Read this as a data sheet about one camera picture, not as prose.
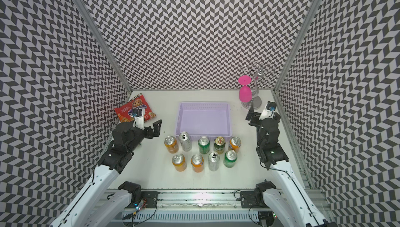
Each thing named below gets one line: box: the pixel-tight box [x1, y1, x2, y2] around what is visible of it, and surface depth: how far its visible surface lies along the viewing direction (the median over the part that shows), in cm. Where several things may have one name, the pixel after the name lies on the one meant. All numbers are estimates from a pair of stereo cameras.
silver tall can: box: [179, 131, 193, 153], surface depth 81 cm
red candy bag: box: [113, 93, 157, 123], surface depth 104 cm
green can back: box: [223, 149, 238, 169], surface depth 79 cm
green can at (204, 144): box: [197, 135, 211, 155], surface depth 84 cm
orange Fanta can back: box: [190, 154, 205, 173], surface depth 79 cm
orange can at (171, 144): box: [164, 135, 180, 154], surface depth 84 cm
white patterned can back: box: [208, 151, 221, 172], surface depth 75 cm
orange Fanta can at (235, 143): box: [228, 136, 242, 154], surface depth 84 cm
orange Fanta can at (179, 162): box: [171, 153, 187, 172], surface depth 78 cm
